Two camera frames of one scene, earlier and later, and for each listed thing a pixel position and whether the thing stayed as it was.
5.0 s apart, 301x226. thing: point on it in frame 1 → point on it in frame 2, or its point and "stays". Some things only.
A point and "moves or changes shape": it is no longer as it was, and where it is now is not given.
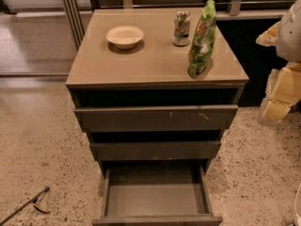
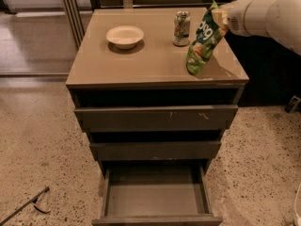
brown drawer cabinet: (131, 91) stays
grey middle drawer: (154, 151) stays
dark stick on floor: (33, 202) stays
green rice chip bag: (203, 40) moves or changes shape
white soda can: (182, 28) stays
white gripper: (291, 35) → (235, 17)
